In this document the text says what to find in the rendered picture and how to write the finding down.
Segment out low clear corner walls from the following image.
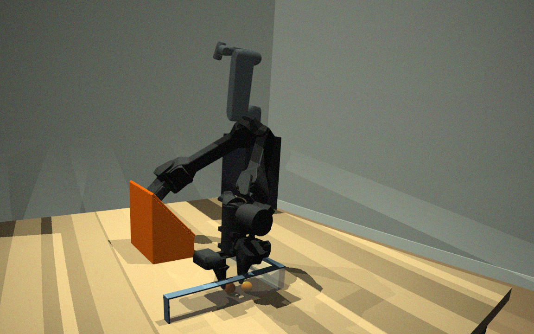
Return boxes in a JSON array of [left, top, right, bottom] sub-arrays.
[[169, 268, 286, 324]]

